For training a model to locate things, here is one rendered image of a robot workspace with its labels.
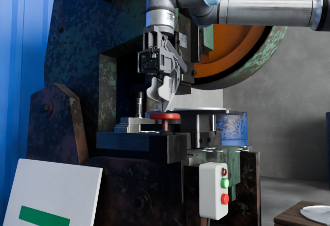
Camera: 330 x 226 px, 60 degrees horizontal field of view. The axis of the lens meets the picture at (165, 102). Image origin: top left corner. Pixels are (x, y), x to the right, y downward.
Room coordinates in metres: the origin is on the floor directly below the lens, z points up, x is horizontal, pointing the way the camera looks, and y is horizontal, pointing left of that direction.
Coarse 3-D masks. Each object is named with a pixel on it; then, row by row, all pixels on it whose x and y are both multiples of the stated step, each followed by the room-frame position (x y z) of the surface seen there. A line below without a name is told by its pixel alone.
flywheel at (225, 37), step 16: (224, 32) 1.39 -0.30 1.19; (240, 32) 1.35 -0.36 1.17; (256, 32) 1.27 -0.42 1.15; (224, 48) 1.39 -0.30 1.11; (240, 48) 1.31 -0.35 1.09; (256, 48) 1.31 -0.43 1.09; (208, 64) 1.40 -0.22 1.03; (224, 64) 1.36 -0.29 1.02; (240, 64) 1.36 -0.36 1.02; (208, 80) 1.52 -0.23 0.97
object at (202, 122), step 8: (168, 112) 1.06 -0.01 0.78; (176, 112) 1.04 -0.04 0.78; (184, 112) 1.02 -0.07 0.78; (192, 112) 1.00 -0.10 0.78; (200, 112) 0.98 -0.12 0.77; (208, 112) 0.97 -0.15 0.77; (216, 112) 0.95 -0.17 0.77; (224, 112) 0.93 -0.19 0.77; (232, 112) 0.96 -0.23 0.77; (240, 112) 1.02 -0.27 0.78; (184, 120) 1.04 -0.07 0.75; (192, 120) 1.02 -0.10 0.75; (200, 120) 1.03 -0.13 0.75; (208, 120) 1.08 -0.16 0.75; (184, 128) 1.04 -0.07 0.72; (192, 128) 1.02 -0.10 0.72; (200, 128) 1.03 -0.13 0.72; (208, 128) 1.08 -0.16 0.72; (192, 136) 1.02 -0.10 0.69; (200, 136) 1.03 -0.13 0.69; (208, 136) 1.08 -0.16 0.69; (192, 144) 1.03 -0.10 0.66; (200, 144) 1.03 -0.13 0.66; (208, 144) 1.08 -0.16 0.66
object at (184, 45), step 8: (184, 16) 1.12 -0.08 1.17; (184, 24) 1.12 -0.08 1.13; (184, 32) 1.12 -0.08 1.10; (184, 40) 1.12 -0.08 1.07; (184, 48) 1.12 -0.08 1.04; (184, 56) 1.12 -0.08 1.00; (192, 64) 1.12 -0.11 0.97; (192, 72) 1.10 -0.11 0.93; (184, 80) 1.06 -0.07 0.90; (192, 80) 1.11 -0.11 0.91
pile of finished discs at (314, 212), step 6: (300, 210) 1.29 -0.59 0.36; (306, 210) 1.31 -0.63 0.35; (312, 210) 1.31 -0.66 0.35; (318, 210) 1.31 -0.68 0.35; (324, 210) 1.31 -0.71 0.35; (306, 216) 1.22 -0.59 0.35; (312, 216) 1.22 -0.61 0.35; (318, 216) 1.22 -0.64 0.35; (324, 216) 1.21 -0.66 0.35; (318, 222) 1.14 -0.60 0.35; (324, 222) 1.15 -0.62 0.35
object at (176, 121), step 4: (148, 112) 1.11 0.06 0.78; (156, 112) 1.08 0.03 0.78; (160, 112) 1.07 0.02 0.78; (164, 112) 1.07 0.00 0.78; (148, 116) 1.10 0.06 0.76; (156, 120) 1.08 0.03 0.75; (160, 120) 1.07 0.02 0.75; (168, 120) 1.09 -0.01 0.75; (172, 120) 1.11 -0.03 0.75; (176, 120) 1.14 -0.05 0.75
